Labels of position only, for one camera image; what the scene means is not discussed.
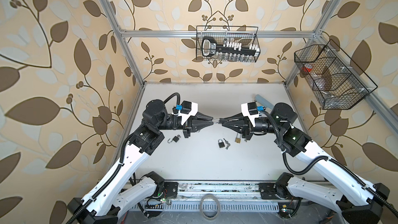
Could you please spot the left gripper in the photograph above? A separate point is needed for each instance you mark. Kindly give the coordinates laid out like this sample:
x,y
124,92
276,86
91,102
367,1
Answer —
x,y
192,127

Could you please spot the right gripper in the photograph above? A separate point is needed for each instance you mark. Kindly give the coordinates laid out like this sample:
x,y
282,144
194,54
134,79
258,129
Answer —
x,y
246,128

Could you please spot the brass padlock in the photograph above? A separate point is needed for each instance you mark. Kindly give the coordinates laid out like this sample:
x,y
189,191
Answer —
x,y
238,138

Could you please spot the black padlock with keys middle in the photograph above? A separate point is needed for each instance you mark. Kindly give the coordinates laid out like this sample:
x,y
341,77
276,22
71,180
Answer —
x,y
223,143

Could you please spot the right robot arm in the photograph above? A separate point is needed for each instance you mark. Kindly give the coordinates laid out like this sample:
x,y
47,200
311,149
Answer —
x,y
312,173

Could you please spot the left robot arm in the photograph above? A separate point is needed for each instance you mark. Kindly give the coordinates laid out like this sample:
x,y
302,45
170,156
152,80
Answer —
x,y
107,202

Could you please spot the black padlock left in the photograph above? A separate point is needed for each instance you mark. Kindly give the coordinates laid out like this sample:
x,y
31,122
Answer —
x,y
174,139

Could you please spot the light blue stapler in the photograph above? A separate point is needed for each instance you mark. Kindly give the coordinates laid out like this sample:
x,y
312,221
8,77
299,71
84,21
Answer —
x,y
264,102

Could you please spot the black tool rack in basket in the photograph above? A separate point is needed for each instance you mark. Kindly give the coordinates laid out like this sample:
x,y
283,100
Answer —
x,y
209,47

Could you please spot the red cap in basket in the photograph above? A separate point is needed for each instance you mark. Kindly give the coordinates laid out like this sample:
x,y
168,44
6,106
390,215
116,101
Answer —
x,y
307,68

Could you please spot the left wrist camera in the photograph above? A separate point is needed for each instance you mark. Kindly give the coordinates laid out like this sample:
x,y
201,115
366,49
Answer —
x,y
186,110

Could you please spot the back wire basket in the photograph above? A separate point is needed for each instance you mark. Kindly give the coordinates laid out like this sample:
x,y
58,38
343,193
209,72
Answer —
x,y
243,34

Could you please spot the wire basket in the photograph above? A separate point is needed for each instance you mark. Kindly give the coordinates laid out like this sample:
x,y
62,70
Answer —
x,y
337,80
243,34

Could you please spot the right wire basket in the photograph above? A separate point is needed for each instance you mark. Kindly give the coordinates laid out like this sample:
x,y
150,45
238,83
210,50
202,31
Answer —
x,y
337,80

